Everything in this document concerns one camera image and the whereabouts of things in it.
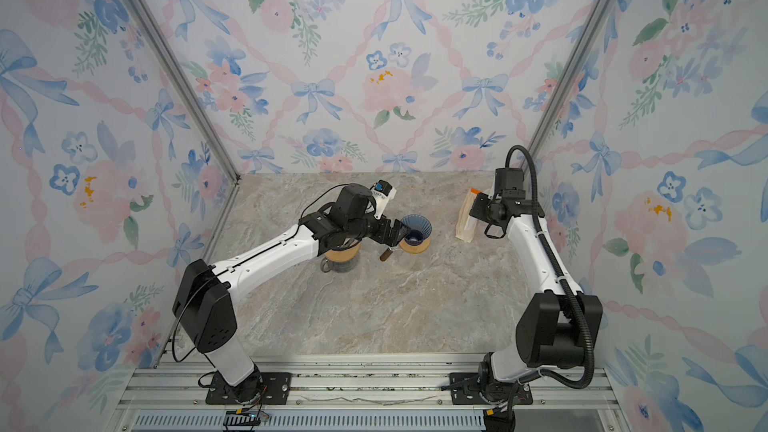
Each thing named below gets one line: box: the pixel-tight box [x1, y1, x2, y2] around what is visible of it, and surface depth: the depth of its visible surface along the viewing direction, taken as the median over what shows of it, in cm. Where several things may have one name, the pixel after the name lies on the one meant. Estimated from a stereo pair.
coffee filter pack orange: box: [455, 188, 482, 243], surface depth 102 cm
